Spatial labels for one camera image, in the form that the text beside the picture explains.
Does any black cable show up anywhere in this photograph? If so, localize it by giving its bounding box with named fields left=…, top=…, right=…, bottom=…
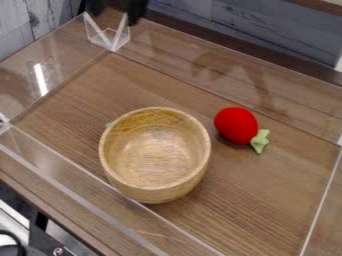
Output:
left=0, top=229, right=27, bottom=256

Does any black table frame leg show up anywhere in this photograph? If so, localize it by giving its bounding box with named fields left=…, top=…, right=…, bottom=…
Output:
left=28, top=212, right=76, bottom=256

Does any clear acrylic corner bracket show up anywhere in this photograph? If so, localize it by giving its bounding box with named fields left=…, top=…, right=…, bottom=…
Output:
left=83, top=13, right=131, bottom=52

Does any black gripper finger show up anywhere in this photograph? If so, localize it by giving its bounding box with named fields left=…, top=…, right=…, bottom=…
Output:
left=127, top=0, right=150, bottom=26
left=85, top=0, right=107, bottom=16

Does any clear acrylic tray wall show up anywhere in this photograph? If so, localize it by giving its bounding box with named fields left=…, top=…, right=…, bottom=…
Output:
left=0, top=120, right=223, bottom=256

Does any light wooden bowl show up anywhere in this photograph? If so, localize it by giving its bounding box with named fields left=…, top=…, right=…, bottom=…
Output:
left=99, top=107, right=211, bottom=204

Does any red plush strawberry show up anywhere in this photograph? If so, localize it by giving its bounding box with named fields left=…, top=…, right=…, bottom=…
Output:
left=214, top=107, right=270, bottom=154

